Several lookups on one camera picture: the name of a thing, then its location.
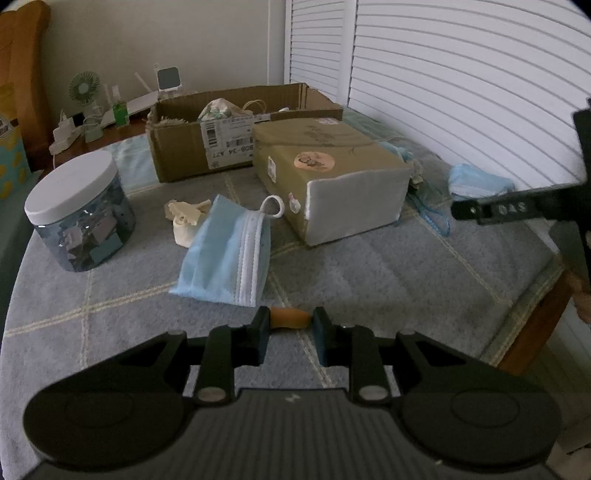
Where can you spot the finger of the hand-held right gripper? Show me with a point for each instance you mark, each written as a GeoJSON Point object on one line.
{"type": "Point", "coordinates": [508, 207]}

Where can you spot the white power strip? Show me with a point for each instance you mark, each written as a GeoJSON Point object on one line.
{"type": "Point", "coordinates": [64, 134]}

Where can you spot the light blue cloth pouch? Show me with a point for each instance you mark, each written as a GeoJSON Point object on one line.
{"type": "Point", "coordinates": [401, 152]}

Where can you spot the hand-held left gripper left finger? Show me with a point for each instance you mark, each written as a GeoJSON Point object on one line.
{"type": "Point", "coordinates": [261, 337]}

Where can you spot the wooden nightstand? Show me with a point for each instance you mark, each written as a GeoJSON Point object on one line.
{"type": "Point", "coordinates": [115, 136]}

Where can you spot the wooden bed frame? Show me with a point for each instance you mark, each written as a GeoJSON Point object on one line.
{"type": "Point", "coordinates": [540, 323]}

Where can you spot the green bottle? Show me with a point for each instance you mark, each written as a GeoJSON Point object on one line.
{"type": "Point", "coordinates": [121, 113]}

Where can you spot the blue face mask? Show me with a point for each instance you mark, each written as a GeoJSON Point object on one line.
{"type": "Point", "coordinates": [217, 258]}
{"type": "Point", "coordinates": [475, 182]}

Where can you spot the yellow printed bag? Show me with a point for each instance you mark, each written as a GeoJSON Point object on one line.
{"type": "Point", "coordinates": [11, 161]}

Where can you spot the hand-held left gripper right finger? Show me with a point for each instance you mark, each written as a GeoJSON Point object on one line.
{"type": "Point", "coordinates": [323, 337]}

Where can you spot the plastic jar with white lid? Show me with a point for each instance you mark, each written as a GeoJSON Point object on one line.
{"type": "Point", "coordinates": [78, 221]}

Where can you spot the wooden headboard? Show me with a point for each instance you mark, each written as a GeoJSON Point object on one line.
{"type": "Point", "coordinates": [23, 69]}

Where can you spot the small screen device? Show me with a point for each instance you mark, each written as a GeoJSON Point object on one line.
{"type": "Point", "coordinates": [167, 79]}

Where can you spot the white router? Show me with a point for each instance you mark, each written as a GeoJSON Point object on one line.
{"type": "Point", "coordinates": [138, 104]}

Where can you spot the person's right hand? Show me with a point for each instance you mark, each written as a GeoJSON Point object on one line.
{"type": "Point", "coordinates": [584, 307]}

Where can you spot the small green desk fan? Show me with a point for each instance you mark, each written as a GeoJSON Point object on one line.
{"type": "Point", "coordinates": [84, 87]}

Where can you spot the white louvered doors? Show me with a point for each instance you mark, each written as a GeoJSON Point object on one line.
{"type": "Point", "coordinates": [461, 69]}

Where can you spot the cream plastic clip object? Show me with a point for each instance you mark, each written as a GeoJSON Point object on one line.
{"type": "Point", "coordinates": [187, 221]}

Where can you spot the small orange soft cylinder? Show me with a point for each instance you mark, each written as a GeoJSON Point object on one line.
{"type": "Point", "coordinates": [288, 318]}

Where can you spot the cardboard box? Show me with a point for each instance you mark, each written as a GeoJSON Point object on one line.
{"type": "Point", "coordinates": [180, 152]}

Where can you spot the small clear cup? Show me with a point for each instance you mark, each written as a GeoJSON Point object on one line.
{"type": "Point", "coordinates": [93, 133]}

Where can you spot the kraft paper tissue pack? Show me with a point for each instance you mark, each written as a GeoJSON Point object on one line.
{"type": "Point", "coordinates": [364, 152]}

